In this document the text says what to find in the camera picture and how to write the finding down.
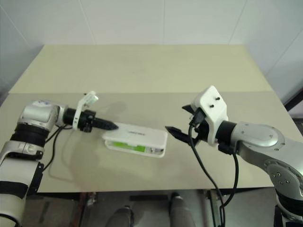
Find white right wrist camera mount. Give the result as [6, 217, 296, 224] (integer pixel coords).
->
[191, 85, 229, 147]

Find metal table leg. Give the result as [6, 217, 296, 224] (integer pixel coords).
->
[203, 189, 222, 227]

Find dark grey rounded shape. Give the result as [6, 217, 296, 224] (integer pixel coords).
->
[169, 192, 197, 227]
[110, 205, 136, 227]

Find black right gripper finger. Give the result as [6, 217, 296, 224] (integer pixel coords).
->
[181, 104, 198, 114]
[165, 126, 199, 145]

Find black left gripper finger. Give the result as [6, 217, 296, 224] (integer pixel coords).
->
[95, 117, 117, 126]
[95, 123, 119, 131]

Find black bar under table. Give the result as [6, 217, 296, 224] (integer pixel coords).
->
[129, 194, 168, 202]

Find black frame post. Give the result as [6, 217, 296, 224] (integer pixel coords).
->
[284, 86, 303, 119]

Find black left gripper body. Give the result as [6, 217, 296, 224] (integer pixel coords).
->
[79, 110, 98, 133]

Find white plastic pencil case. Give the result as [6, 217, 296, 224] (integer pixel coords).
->
[101, 122, 169, 158]

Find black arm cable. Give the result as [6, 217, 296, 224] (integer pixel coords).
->
[188, 108, 225, 227]
[217, 143, 239, 213]
[28, 124, 74, 194]

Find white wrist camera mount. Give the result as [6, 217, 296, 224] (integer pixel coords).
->
[191, 85, 229, 147]
[72, 90, 99, 131]

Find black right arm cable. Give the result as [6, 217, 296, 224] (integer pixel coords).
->
[217, 143, 239, 213]
[188, 108, 225, 227]

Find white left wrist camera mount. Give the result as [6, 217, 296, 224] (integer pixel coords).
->
[72, 90, 99, 131]

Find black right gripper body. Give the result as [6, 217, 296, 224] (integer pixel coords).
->
[189, 107, 211, 143]

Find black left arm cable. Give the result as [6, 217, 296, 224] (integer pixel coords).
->
[28, 124, 74, 194]

